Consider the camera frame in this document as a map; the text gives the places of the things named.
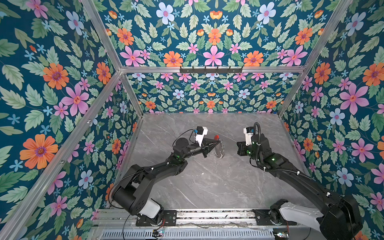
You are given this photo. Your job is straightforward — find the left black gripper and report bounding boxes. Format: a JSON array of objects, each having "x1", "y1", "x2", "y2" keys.
[{"x1": 182, "y1": 137, "x2": 220, "y2": 160}]

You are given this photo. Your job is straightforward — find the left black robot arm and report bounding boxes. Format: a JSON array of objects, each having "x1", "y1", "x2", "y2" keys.
[{"x1": 110, "y1": 138, "x2": 222, "y2": 226}]

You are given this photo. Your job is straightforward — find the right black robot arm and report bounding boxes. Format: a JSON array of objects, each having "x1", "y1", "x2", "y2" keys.
[{"x1": 237, "y1": 133, "x2": 363, "y2": 240}]

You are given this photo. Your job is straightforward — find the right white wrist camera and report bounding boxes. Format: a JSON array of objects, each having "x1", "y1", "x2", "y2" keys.
[{"x1": 243, "y1": 127, "x2": 255, "y2": 146}]

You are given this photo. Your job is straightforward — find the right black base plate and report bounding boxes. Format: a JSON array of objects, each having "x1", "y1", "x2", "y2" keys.
[{"x1": 252, "y1": 209, "x2": 298, "y2": 226}]

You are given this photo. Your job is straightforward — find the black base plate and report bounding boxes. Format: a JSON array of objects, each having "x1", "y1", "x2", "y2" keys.
[
  {"x1": 136, "y1": 210, "x2": 177, "y2": 227},
  {"x1": 252, "y1": 209, "x2": 298, "y2": 226}
]

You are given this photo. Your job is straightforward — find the aluminium front rail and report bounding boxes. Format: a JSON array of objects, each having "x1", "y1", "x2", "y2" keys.
[{"x1": 89, "y1": 208, "x2": 346, "y2": 232}]

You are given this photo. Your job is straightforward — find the black hook rail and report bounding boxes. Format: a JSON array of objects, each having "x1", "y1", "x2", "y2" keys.
[{"x1": 179, "y1": 66, "x2": 243, "y2": 75}]

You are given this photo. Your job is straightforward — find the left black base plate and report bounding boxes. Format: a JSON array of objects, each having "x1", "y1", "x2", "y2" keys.
[{"x1": 136, "y1": 210, "x2": 177, "y2": 227}]

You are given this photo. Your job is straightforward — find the white slotted cable duct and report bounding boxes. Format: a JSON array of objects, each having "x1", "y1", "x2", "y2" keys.
[{"x1": 100, "y1": 229, "x2": 275, "y2": 240}]

